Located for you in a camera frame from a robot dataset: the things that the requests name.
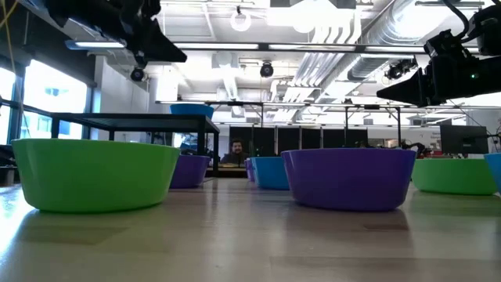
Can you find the long ceiling light bar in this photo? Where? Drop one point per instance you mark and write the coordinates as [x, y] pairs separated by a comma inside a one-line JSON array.
[[219, 46]]

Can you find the green plastic mini bowl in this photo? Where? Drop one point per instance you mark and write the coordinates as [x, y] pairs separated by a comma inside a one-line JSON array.
[[454, 178], [94, 176]]

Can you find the black perforated metal rack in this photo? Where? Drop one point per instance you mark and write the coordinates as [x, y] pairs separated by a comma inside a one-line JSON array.
[[137, 123]]

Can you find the black ceiling spotlight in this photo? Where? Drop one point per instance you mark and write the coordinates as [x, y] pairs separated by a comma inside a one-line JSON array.
[[266, 70], [137, 74], [395, 71]]

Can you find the purple plastic mini bowl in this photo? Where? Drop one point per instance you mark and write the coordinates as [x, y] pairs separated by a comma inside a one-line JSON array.
[[249, 170], [192, 172], [352, 180]]

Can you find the large window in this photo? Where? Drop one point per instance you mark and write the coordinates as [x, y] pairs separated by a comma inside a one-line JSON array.
[[55, 90]]

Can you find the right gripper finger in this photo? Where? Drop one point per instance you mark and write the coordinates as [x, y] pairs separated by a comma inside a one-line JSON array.
[[413, 90]]

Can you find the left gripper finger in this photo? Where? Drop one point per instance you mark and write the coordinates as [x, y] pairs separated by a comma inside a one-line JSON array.
[[160, 45]]

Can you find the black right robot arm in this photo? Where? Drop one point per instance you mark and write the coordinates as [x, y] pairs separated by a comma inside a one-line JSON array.
[[489, 31]]

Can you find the black computer monitor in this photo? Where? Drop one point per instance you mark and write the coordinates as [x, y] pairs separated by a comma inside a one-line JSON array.
[[463, 139]]

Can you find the white round pendant lamp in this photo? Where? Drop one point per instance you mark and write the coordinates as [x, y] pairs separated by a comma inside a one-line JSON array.
[[235, 24]]

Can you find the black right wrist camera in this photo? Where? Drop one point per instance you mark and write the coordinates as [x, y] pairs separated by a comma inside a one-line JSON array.
[[446, 45]]

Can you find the short ceiling light bar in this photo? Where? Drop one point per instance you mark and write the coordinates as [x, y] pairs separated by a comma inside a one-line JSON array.
[[98, 44]]

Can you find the blue plastic mini bowl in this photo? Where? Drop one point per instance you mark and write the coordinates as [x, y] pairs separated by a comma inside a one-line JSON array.
[[192, 111], [495, 168], [270, 174]]

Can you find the person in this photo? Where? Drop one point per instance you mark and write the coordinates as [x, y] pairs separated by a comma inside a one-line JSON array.
[[236, 149]]

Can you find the silver ventilation duct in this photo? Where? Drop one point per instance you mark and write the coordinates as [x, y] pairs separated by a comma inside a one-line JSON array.
[[372, 62]]

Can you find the black partition wall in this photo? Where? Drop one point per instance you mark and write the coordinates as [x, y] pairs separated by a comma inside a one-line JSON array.
[[287, 139]]

